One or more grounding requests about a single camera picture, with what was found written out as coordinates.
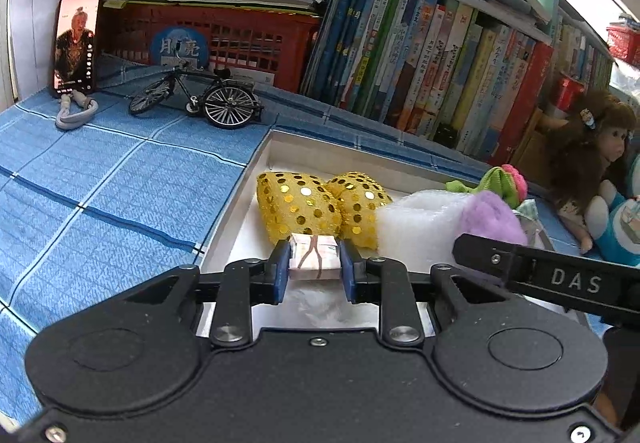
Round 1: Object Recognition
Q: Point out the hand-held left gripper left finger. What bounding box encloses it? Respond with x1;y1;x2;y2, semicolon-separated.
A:
95;239;293;350

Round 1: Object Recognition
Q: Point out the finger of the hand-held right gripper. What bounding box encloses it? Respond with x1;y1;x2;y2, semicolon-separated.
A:
452;233;532;292

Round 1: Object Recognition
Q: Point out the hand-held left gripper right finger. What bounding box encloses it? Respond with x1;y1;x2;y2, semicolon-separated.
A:
339;239;537;350

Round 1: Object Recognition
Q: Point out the small pink gift box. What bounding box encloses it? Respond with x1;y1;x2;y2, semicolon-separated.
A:
289;233;343;281

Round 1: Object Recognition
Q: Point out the purple fluffy plush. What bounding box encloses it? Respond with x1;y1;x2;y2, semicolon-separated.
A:
452;190;530;249

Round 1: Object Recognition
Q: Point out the white shallow cardboard box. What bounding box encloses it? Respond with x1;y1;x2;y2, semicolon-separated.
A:
197;128;551;339

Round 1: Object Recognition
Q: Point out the gold sequin pouch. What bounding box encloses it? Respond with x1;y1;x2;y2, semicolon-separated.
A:
325;171;394;251
256;171;346;246

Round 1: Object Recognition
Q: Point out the green pink plush flower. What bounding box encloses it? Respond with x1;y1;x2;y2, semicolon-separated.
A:
445;164;528;208

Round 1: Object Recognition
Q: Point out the small translucent bag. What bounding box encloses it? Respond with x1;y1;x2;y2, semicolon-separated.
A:
515;198;551;249

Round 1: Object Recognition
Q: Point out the blue cat plush toy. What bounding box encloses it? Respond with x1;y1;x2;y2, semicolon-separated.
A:
582;180;640;269

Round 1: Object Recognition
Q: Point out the brown-haired doll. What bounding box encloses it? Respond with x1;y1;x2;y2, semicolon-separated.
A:
545;90;638;254

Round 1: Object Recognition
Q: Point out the small black box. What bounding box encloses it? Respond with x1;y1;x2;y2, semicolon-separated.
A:
434;123;458;148

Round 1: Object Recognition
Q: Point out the black model bicycle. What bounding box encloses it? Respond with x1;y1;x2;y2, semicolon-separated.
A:
128;64;266;128

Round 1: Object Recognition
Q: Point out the row of upright books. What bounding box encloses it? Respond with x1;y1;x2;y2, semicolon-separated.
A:
300;0;616;168

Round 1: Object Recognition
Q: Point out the red plastic basket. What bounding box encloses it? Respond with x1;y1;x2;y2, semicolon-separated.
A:
102;0;321;91

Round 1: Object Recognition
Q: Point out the small red mesh basket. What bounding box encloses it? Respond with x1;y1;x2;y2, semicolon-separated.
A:
606;20;640;66

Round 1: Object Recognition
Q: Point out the blue round card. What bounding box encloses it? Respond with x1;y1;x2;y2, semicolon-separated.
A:
148;25;213;70

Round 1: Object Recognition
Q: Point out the grey flexible phone stand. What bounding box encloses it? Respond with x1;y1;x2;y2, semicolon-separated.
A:
54;90;98;130

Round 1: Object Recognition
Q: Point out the smartphone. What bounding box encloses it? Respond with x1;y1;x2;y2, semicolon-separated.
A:
52;0;101;98

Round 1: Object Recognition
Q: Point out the white paper box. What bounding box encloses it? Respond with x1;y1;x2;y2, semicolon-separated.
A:
7;0;111;98

